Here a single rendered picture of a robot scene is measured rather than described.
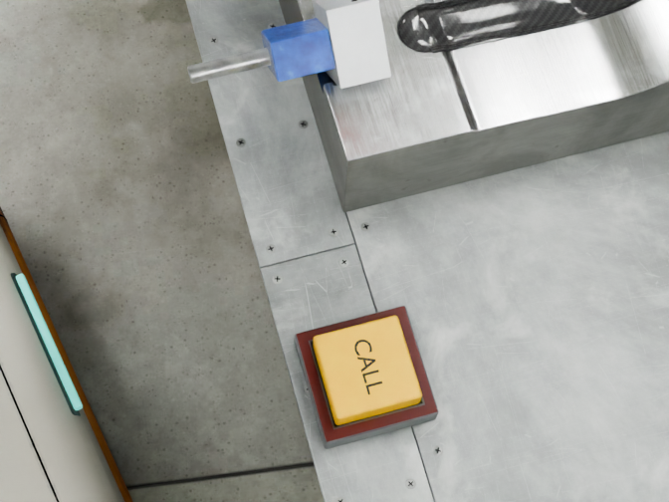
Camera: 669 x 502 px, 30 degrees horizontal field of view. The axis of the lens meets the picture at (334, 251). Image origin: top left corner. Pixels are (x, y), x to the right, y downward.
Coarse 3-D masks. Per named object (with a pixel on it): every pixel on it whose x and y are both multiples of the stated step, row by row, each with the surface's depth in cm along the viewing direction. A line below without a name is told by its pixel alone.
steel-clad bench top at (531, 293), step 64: (192, 0) 97; (256, 0) 98; (256, 128) 94; (256, 192) 92; (320, 192) 92; (448, 192) 92; (512, 192) 92; (576, 192) 92; (640, 192) 92; (320, 256) 90; (384, 256) 90; (448, 256) 90; (512, 256) 90; (576, 256) 91; (640, 256) 91; (320, 320) 88; (448, 320) 89; (512, 320) 89; (576, 320) 89; (640, 320) 89; (448, 384) 87; (512, 384) 87; (576, 384) 87; (640, 384) 87; (320, 448) 85; (384, 448) 85; (448, 448) 85; (512, 448) 85; (576, 448) 86; (640, 448) 86
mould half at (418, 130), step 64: (384, 0) 87; (448, 64) 86; (512, 64) 86; (576, 64) 87; (640, 64) 86; (320, 128) 92; (384, 128) 84; (448, 128) 84; (512, 128) 86; (576, 128) 89; (640, 128) 92; (384, 192) 90
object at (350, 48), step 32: (320, 0) 85; (352, 0) 83; (288, 32) 84; (320, 32) 82; (352, 32) 82; (224, 64) 83; (256, 64) 84; (288, 64) 83; (320, 64) 83; (352, 64) 83; (384, 64) 84
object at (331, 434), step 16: (352, 320) 86; (368, 320) 86; (400, 320) 86; (304, 336) 86; (304, 352) 85; (416, 352) 86; (416, 368) 85; (320, 384) 85; (320, 400) 84; (432, 400) 84; (320, 416) 84; (384, 416) 84; (400, 416) 84; (416, 416) 84; (336, 432) 83; (352, 432) 83
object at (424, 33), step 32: (448, 0) 88; (480, 0) 88; (512, 0) 89; (544, 0) 89; (576, 0) 89; (608, 0) 89; (640, 0) 87; (416, 32) 87; (448, 32) 88; (480, 32) 88; (512, 32) 87
